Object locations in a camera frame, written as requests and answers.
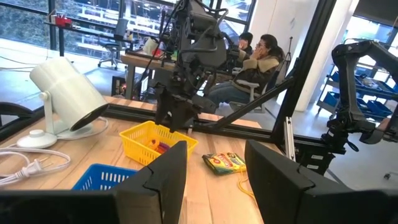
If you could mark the black aluminium rig frame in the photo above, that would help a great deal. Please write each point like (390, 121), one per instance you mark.
(311, 46)

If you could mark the silver aluminium bar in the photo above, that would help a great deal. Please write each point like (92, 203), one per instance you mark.
(289, 140)

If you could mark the white paper roll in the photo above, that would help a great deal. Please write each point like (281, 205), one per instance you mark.
(150, 46)

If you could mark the white cylindrical spot lamp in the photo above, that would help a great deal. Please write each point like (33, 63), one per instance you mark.
(65, 90)

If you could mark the yellow rubber band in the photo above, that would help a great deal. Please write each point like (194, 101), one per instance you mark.
(241, 183)

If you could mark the yellow plastic basket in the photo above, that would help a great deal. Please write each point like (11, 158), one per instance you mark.
(133, 146)

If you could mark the black drawer cabinet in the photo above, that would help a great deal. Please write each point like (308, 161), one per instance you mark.
(314, 161)

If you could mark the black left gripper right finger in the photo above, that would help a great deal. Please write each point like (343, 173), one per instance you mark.
(286, 199)

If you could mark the red box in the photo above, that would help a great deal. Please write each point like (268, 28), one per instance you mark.
(63, 21)

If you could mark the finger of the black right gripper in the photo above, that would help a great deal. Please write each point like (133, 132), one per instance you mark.
(163, 109)
(186, 118)

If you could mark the grey mesh office chair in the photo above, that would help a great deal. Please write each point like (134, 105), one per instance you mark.
(248, 85)

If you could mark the blue plastic basket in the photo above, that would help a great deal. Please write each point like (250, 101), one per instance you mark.
(93, 177)

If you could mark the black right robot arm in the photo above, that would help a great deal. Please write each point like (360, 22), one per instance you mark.
(199, 37)

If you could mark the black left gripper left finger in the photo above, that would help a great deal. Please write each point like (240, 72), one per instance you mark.
(149, 202)

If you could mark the wooden desk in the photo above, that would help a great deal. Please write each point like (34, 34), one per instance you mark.
(136, 60)

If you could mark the yellow green Crayola crayon box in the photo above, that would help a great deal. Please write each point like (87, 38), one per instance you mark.
(224, 163)

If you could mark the purple coil wristband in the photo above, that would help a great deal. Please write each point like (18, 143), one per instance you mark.
(164, 147)

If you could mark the black tripod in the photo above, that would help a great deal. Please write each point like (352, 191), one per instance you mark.
(289, 49)

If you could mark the person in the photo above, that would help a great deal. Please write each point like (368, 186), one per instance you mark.
(245, 39)
(255, 71)

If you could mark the metal rack with blue bins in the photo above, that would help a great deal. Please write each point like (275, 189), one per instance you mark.
(376, 105)

